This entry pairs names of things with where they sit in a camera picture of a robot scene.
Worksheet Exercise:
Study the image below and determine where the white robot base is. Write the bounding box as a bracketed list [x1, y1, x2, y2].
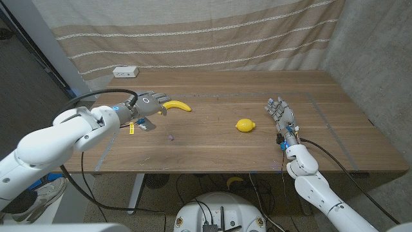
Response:
[173, 192, 267, 232]

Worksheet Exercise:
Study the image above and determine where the grey sneaker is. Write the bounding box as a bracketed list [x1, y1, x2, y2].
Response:
[11, 177, 68, 224]

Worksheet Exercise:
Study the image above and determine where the thin black cable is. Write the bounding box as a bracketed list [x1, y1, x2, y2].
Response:
[80, 151, 109, 224]

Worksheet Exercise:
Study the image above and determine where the yellow lemon stress ball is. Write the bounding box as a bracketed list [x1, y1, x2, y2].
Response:
[235, 118, 256, 133]

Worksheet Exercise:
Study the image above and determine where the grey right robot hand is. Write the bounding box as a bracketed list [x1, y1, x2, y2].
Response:
[264, 96, 300, 146]

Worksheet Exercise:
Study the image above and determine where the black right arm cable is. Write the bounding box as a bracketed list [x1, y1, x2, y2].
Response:
[300, 137, 402, 225]

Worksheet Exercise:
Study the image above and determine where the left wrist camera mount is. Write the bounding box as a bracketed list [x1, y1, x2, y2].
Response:
[136, 117, 157, 132]

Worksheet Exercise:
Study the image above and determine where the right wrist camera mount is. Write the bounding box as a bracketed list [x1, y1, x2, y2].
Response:
[276, 133, 288, 151]

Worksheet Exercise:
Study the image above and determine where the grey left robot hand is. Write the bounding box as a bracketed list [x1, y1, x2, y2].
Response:
[128, 91, 171, 117]

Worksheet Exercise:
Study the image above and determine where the black round floor fan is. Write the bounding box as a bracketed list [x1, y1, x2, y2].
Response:
[144, 173, 171, 190]

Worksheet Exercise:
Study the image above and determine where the white power strip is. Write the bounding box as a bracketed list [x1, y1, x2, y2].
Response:
[112, 66, 140, 79]

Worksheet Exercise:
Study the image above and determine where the beige striped fabric backdrop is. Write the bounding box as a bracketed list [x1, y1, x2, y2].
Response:
[32, 0, 347, 94]

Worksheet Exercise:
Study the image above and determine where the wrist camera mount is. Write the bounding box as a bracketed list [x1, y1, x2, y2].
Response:
[136, 117, 157, 132]
[276, 133, 288, 151]

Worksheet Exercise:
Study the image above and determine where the yellow toy banana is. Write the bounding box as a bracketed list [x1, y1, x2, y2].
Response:
[158, 100, 192, 115]

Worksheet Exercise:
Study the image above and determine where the yellow banana under table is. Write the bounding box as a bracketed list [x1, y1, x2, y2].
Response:
[226, 176, 245, 190]

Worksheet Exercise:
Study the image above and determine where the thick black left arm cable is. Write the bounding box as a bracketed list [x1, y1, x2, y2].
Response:
[53, 88, 167, 232]

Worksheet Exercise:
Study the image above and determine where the white corner post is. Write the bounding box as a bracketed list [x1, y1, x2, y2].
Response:
[1, 0, 97, 102]

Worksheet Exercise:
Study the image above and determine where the white table leg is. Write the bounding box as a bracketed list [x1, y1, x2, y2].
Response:
[126, 173, 145, 215]

